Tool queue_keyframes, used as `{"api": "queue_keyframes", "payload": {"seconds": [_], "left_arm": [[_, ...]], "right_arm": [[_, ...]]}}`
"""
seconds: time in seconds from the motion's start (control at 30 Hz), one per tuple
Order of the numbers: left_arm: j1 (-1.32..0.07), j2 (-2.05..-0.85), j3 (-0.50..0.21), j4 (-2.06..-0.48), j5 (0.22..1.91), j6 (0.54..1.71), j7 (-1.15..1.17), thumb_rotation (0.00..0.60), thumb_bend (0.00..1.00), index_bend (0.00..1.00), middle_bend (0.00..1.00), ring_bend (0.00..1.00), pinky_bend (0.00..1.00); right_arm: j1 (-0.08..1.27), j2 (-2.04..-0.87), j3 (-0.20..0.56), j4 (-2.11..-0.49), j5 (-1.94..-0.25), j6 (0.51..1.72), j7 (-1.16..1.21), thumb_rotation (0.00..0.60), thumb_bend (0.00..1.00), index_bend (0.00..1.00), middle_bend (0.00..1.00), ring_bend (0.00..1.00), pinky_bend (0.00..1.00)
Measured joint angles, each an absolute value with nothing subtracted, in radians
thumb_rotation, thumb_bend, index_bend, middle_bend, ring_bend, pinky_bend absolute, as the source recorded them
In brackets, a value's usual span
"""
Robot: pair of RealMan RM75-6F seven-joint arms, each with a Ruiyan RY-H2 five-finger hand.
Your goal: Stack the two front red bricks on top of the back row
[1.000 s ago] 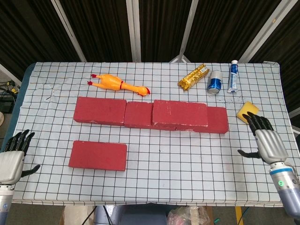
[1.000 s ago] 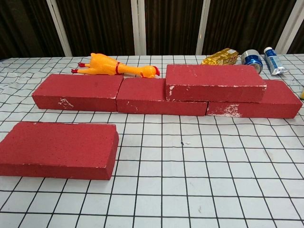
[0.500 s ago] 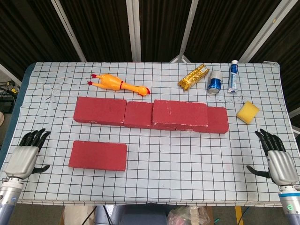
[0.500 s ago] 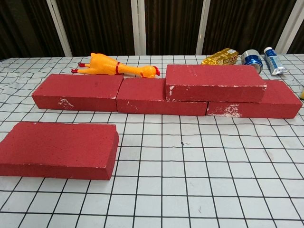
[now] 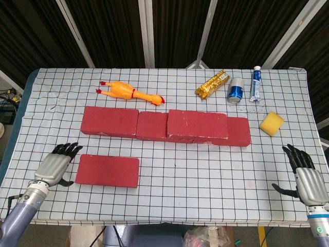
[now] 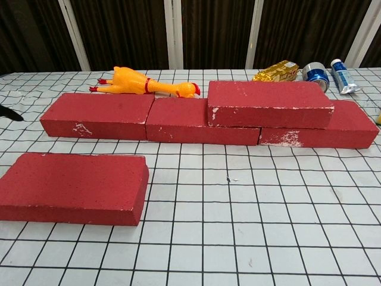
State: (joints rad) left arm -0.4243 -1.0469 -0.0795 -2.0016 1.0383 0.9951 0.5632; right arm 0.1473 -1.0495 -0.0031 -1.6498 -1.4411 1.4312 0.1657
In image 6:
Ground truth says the blue white squeeze tube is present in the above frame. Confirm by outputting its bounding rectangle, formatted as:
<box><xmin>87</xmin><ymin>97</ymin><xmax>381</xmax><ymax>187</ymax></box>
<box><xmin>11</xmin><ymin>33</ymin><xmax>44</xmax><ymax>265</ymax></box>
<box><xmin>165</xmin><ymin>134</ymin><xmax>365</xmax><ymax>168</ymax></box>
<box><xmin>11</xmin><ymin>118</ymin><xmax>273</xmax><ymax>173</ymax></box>
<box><xmin>330</xmin><ymin>58</ymin><xmax>361</xmax><ymax>95</ymax></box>

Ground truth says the gold foil snack package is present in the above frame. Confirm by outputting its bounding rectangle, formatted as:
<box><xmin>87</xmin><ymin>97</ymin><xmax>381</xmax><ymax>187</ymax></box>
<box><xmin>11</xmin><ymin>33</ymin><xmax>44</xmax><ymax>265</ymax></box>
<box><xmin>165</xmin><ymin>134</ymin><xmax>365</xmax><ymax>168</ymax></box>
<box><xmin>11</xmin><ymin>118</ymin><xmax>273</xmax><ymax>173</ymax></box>
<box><xmin>252</xmin><ymin>60</ymin><xmax>299</xmax><ymax>83</ymax></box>

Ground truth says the white black grid tablecloth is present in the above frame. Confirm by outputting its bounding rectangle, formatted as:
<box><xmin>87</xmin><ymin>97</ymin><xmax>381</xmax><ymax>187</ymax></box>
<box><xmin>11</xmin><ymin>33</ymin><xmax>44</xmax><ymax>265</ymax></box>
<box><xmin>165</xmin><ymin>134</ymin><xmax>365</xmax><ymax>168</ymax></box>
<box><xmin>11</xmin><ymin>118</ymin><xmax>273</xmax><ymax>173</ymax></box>
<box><xmin>0</xmin><ymin>69</ymin><xmax>381</xmax><ymax>286</ymax></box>

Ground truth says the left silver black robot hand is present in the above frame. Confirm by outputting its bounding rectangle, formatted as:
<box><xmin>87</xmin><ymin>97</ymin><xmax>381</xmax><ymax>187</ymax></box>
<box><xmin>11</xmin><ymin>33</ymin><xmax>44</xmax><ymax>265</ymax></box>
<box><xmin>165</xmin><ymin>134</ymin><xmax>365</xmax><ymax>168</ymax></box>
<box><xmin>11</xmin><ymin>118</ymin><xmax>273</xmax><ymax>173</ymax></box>
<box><xmin>0</xmin><ymin>104</ymin><xmax>24</xmax><ymax>122</ymax></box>

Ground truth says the red brick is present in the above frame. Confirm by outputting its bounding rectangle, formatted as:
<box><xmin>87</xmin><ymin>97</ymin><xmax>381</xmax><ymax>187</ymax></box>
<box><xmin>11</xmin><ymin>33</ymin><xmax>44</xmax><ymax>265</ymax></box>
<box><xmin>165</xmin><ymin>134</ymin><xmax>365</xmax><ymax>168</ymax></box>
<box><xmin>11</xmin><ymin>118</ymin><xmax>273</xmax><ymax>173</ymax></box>
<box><xmin>0</xmin><ymin>152</ymin><xmax>150</xmax><ymax>226</ymax></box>
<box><xmin>39</xmin><ymin>92</ymin><xmax>156</xmax><ymax>141</ymax></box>
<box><xmin>258</xmin><ymin>100</ymin><xmax>379</xmax><ymax>150</ymax></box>
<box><xmin>145</xmin><ymin>97</ymin><xmax>261</xmax><ymax>146</ymax></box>
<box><xmin>207</xmin><ymin>80</ymin><xmax>335</xmax><ymax>129</ymax></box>

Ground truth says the blue silver drink can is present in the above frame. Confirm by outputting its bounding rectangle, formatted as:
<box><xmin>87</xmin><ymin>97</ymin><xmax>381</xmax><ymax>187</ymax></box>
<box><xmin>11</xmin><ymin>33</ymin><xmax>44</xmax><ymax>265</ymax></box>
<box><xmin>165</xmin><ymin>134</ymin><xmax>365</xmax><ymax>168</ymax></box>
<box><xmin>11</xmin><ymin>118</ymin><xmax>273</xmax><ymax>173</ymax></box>
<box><xmin>302</xmin><ymin>61</ymin><xmax>331</xmax><ymax>93</ymax></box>

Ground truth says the white metal frame pole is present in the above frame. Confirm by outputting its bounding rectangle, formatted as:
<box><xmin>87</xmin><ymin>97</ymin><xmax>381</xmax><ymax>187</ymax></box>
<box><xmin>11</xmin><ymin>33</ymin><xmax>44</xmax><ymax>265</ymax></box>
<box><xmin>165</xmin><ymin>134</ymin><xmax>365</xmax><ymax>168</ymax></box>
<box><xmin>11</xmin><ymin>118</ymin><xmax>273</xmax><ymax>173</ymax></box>
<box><xmin>58</xmin><ymin>0</ymin><xmax>92</xmax><ymax>72</ymax></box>
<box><xmin>345</xmin><ymin>0</ymin><xmax>381</xmax><ymax>69</ymax></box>
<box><xmin>163</xmin><ymin>0</ymin><xmax>184</xmax><ymax>70</ymax></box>
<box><xmin>245</xmin><ymin>0</ymin><xmax>266</xmax><ymax>69</ymax></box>

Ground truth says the dark brown curtain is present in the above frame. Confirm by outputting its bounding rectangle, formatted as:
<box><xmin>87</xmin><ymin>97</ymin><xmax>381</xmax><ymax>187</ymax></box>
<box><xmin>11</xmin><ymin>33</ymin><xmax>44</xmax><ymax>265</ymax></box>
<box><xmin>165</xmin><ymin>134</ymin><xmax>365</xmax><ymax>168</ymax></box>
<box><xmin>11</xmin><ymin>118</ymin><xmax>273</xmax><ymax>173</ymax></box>
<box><xmin>0</xmin><ymin>0</ymin><xmax>381</xmax><ymax>75</ymax></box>

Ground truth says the yellow rubber chicken toy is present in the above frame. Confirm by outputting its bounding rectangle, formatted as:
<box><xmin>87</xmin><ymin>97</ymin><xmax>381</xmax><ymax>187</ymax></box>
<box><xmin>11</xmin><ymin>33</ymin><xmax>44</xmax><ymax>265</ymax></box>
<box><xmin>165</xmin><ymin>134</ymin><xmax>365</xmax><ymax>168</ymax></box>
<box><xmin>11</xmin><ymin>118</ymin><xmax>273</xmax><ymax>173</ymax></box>
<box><xmin>89</xmin><ymin>66</ymin><xmax>201</xmax><ymax>98</ymax></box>

